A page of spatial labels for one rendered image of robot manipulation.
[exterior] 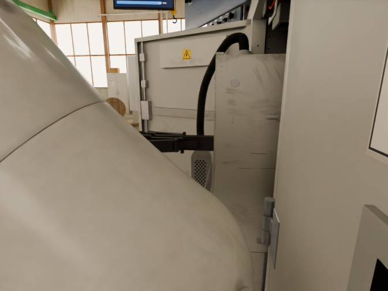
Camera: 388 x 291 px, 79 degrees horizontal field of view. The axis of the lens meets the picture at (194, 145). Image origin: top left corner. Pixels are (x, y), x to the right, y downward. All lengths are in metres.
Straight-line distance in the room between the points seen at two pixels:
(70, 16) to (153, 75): 13.23
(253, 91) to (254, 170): 0.13
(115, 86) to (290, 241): 11.97
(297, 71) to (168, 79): 1.04
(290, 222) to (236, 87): 0.23
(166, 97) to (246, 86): 0.86
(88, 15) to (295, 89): 13.80
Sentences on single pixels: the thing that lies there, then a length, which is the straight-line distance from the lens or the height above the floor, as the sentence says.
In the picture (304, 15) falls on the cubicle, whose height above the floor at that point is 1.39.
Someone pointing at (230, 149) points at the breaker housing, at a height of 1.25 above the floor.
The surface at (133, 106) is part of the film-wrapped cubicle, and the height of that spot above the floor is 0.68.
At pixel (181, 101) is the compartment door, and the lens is 1.15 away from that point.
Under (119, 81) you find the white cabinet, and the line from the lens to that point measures 11.99.
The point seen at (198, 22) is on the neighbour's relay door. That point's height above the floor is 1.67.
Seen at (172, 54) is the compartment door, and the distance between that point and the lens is 1.15.
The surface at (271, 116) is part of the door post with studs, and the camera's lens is 0.33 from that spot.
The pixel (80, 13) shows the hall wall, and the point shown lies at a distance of 14.16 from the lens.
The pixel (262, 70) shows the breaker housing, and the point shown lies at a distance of 0.37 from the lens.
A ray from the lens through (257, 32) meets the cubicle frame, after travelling 0.94.
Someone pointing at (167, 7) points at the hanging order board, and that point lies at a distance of 5.64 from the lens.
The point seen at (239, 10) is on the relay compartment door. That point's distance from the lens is 1.77.
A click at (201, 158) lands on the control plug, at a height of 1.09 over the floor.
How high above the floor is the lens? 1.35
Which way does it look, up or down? 14 degrees down
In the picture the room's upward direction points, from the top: straight up
